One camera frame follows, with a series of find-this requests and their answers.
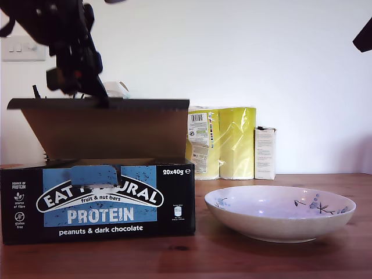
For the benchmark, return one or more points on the white bowl with blue flowers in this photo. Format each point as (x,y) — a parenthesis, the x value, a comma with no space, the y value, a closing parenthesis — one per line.
(279,221)

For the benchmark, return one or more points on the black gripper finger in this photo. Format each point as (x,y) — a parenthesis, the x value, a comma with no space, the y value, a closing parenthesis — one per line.
(98,90)

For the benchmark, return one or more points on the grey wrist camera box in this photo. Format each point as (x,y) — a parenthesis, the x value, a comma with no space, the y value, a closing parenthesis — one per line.
(114,1)

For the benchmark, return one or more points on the white wall light switch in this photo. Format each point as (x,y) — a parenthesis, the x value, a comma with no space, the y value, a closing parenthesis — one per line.
(23,49)

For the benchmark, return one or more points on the small white carton box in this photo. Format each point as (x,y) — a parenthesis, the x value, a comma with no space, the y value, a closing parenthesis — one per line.
(265,154)

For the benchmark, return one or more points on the black kitchen utensil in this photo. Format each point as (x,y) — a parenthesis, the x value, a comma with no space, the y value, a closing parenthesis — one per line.
(36,92)

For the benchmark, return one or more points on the black blue snack bar carton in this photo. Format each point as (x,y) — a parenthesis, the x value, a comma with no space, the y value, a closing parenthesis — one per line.
(101,203)

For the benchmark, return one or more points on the yellow paper roll pack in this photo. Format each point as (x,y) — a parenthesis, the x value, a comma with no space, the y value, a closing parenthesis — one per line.
(235,139)

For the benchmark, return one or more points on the tissue box with blue print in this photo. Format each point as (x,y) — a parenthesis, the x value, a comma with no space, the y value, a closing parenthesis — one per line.
(114,88)

